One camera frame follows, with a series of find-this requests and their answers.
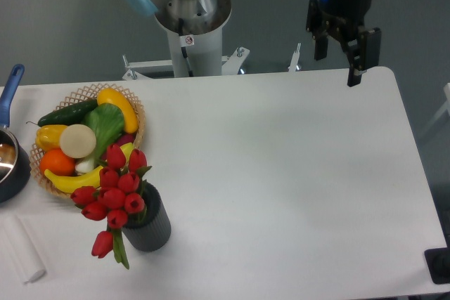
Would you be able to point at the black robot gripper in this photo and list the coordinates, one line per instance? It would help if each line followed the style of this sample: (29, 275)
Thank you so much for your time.
(342, 20)

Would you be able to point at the red tulip bouquet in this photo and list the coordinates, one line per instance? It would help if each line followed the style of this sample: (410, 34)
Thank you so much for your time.
(118, 200)

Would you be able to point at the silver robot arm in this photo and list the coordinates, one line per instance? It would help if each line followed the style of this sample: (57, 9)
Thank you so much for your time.
(194, 32)

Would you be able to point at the dark grey ribbed vase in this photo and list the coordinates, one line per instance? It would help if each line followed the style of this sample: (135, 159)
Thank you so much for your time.
(154, 230)

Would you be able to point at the black clamp at table edge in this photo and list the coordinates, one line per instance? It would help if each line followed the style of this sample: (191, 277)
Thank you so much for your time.
(438, 264)

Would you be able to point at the yellow squash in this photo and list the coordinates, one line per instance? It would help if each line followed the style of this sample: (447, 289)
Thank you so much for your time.
(114, 97)

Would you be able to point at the green leafy cabbage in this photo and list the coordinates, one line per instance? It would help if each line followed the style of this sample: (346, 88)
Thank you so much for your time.
(107, 123)

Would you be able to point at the woven wicker basket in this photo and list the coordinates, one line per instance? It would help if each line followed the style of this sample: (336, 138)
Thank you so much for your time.
(82, 94)

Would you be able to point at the green cucumber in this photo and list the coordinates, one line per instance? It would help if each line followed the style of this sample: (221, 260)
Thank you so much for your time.
(68, 115)

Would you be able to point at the beige round disc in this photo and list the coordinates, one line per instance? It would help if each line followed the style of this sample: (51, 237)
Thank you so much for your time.
(77, 141)

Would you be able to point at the white garlic bulb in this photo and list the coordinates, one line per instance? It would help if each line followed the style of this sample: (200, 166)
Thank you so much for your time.
(85, 165)

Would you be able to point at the yellow banana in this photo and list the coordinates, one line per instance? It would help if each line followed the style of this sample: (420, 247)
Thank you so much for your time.
(68, 184)

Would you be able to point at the yellow bell pepper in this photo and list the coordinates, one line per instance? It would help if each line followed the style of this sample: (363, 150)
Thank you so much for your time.
(48, 137)

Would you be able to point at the orange fruit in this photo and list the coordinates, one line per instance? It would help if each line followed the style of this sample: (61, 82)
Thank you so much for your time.
(57, 162)

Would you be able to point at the white rolled cloth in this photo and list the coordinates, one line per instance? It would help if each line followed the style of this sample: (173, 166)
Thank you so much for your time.
(22, 251)

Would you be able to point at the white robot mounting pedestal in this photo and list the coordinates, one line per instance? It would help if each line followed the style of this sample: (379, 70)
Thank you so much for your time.
(191, 56)

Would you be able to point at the blue handled saucepan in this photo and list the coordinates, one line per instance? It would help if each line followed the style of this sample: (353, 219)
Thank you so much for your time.
(15, 165)

